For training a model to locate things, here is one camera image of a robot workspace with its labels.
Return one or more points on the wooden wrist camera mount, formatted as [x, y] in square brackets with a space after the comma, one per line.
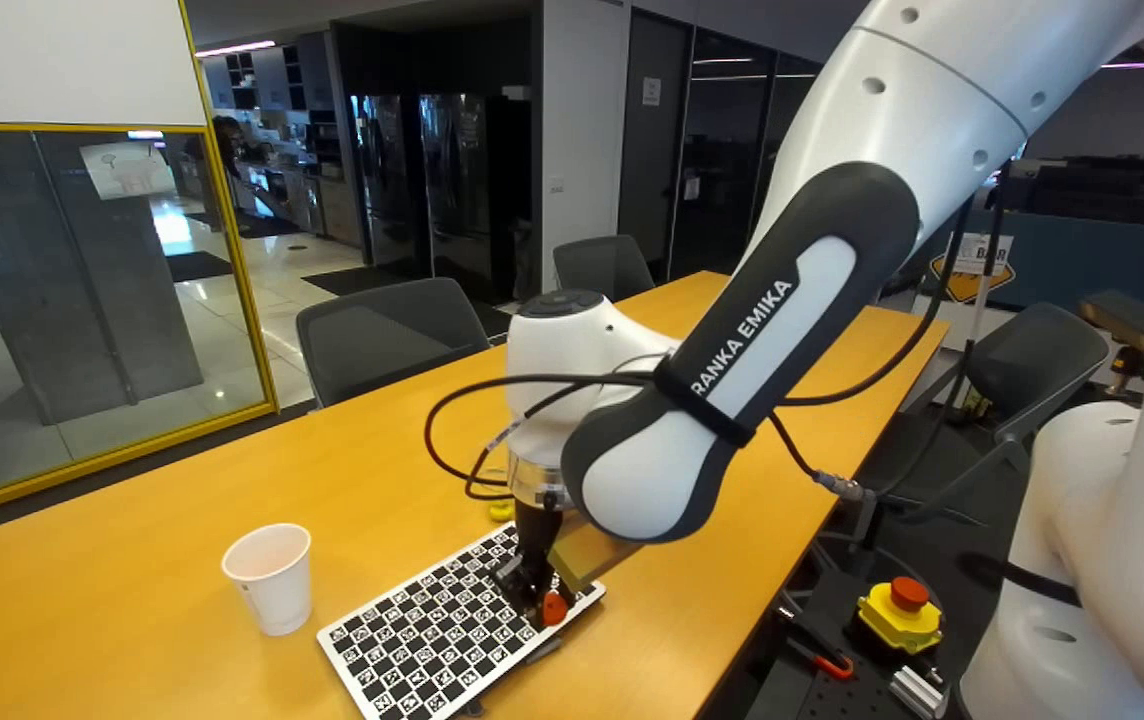
[581, 555]

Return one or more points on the grey office chair left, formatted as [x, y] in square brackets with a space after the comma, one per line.
[380, 335]

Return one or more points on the black white checkered board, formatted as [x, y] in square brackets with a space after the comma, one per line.
[441, 637]

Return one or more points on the white paper cup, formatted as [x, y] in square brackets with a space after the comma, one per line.
[274, 575]

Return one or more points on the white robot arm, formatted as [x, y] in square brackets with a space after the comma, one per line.
[916, 107]

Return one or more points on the yellow red emergency stop button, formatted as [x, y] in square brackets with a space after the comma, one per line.
[903, 612]

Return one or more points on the grey office chair right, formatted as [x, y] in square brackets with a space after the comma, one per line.
[961, 448]

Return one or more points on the red handled tool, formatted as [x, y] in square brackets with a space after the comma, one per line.
[819, 649]

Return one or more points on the grey office chair far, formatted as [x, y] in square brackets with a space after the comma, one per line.
[611, 264]

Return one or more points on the orange disc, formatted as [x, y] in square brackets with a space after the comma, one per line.
[555, 610]

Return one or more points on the yellow framed glass partition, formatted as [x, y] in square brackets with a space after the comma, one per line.
[126, 312]

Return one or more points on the grey office chair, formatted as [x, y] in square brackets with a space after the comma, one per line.
[611, 264]
[380, 335]
[961, 448]

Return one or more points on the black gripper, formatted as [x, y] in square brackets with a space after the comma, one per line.
[528, 575]

